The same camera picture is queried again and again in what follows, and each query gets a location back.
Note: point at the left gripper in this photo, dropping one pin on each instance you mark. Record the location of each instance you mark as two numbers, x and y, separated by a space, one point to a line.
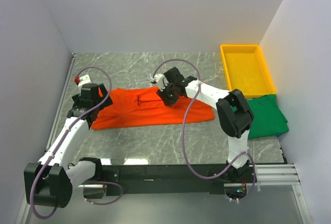
103 92

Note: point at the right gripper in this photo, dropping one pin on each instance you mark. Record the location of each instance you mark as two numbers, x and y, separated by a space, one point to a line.
168 101

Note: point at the orange t shirt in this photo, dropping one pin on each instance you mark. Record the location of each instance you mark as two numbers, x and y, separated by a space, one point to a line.
139 107

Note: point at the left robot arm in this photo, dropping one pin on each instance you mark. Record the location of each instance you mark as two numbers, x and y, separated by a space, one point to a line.
50 182

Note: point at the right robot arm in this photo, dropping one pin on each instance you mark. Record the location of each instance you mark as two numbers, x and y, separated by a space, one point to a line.
234 113

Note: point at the yellow plastic bin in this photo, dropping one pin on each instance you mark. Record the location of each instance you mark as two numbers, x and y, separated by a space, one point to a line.
245 69

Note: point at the black base beam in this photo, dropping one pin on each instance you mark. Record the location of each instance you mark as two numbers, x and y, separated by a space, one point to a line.
149 179

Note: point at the folded green t shirt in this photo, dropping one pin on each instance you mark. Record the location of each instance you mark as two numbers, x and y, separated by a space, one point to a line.
268 118

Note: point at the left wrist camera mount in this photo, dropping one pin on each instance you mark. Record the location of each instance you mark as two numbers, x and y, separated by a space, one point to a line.
81 80

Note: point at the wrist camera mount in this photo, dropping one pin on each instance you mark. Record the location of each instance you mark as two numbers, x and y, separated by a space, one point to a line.
159 80
81 80

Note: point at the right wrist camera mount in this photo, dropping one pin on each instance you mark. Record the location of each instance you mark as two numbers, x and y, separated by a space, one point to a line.
159 80

